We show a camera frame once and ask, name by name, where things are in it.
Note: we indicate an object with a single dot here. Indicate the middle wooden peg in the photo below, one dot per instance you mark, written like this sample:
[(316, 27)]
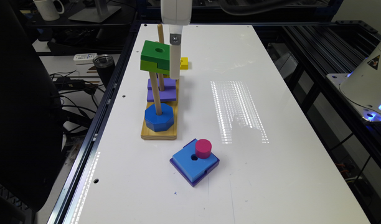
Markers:
[(161, 82)]

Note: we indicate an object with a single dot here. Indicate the blue octagon block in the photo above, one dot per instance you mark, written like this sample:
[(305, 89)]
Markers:
[(161, 122)]

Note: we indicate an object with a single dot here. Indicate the yellow notched block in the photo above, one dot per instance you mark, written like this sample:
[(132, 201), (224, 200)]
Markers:
[(184, 63)]

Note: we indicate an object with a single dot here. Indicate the dark purple square block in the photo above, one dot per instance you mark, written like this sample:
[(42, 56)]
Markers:
[(195, 160)]

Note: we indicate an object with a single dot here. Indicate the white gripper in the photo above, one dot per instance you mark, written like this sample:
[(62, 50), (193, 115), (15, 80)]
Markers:
[(177, 13)]

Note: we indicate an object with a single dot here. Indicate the wooden peg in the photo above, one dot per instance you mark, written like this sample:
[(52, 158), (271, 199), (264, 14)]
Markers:
[(161, 82), (161, 33), (155, 90)]

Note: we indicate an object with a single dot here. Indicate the black power strip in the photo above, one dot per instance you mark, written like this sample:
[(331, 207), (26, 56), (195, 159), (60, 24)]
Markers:
[(68, 84)]

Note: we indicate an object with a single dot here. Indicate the rear wooden peg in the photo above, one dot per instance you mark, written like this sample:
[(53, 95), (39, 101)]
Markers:
[(161, 33)]

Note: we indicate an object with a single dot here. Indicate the magenta cylinder block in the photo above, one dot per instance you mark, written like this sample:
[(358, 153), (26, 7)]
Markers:
[(203, 148)]

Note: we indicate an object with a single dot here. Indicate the silver monitor stand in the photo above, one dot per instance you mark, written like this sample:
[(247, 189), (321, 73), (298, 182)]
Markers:
[(100, 13)]

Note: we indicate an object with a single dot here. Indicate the black tumbler cup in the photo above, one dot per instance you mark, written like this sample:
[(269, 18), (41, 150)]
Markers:
[(105, 66)]

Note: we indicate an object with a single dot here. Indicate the green square block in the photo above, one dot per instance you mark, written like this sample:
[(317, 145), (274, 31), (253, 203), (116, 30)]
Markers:
[(155, 57)]

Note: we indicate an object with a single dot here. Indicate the purple square block on peg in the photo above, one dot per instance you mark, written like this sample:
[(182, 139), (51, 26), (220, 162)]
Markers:
[(169, 93)]

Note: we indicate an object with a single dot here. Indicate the light blue square block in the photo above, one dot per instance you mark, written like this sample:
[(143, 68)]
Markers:
[(191, 167)]

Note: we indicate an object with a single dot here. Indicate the black office chair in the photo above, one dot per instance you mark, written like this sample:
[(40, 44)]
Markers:
[(30, 126)]

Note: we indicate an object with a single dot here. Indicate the wooden peg base board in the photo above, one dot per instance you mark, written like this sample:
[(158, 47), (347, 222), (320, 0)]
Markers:
[(171, 133)]

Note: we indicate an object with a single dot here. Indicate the white remote device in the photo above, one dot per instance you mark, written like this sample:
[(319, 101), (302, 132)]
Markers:
[(81, 59)]

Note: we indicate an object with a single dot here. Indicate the front wooden peg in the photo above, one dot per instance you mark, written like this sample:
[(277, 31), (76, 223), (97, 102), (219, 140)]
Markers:
[(155, 90)]

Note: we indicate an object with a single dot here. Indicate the white mug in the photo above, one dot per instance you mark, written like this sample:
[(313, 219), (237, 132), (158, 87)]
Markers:
[(48, 10)]

